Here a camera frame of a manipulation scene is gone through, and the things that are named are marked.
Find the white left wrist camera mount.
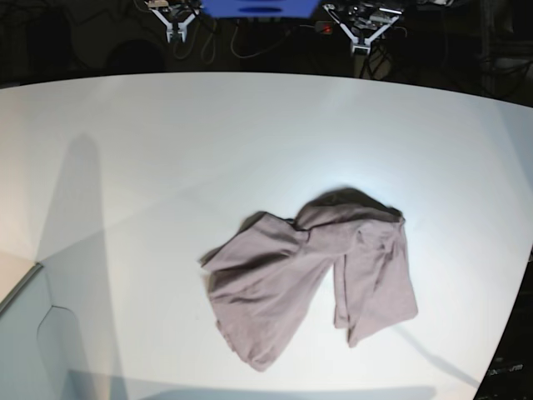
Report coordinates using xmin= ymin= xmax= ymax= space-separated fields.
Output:
xmin=321 ymin=1 xmax=408 ymax=54

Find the white cardboard box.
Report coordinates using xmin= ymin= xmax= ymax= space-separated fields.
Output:
xmin=1 ymin=264 xmax=84 ymax=399

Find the blue plastic bin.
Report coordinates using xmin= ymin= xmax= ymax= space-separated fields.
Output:
xmin=201 ymin=0 xmax=320 ymax=18

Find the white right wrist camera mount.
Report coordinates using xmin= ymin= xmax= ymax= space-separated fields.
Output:
xmin=145 ymin=0 xmax=197 ymax=43

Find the black power strip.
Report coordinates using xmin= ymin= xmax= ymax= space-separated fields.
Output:
xmin=314 ymin=20 xmax=409 ymax=39

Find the mauve grey t-shirt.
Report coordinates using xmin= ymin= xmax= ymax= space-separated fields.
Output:
xmin=201 ymin=187 xmax=418 ymax=372

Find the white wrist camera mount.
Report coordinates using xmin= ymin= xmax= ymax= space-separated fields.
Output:
xmin=145 ymin=0 xmax=197 ymax=43
xmin=321 ymin=1 xmax=408 ymax=54

